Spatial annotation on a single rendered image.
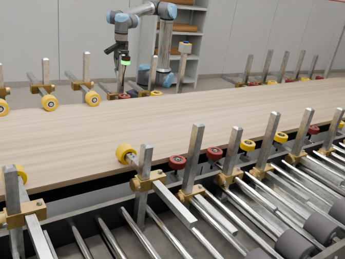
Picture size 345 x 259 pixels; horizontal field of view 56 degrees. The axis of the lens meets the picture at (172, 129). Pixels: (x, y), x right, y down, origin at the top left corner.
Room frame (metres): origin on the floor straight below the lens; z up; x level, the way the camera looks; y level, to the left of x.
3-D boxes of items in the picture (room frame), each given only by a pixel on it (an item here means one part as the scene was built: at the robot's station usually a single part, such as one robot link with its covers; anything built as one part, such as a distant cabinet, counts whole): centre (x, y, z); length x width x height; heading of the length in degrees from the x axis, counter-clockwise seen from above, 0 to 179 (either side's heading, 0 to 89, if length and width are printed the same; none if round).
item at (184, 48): (2.46, 0.00, 1.18); 0.07 x 0.07 x 0.08; 37
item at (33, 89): (1.84, 0.82, 0.95); 0.14 x 0.06 x 0.05; 127
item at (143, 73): (2.98, 0.32, 0.79); 0.17 x 0.15 x 0.18; 69
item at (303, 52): (3.37, -1.19, 0.92); 0.04 x 0.04 x 0.48; 37
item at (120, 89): (2.15, 0.40, 0.90); 0.04 x 0.04 x 0.48; 37
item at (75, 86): (1.99, 0.62, 0.95); 0.14 x 0.06 x 0.05; 127
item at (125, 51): (2.23, 0.43, 1.16); 0.09 x 0.08 x 0.12; 128
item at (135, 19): (2.34, 0.41, 1.33); 0.12 x 0.12 x 0.09; 69
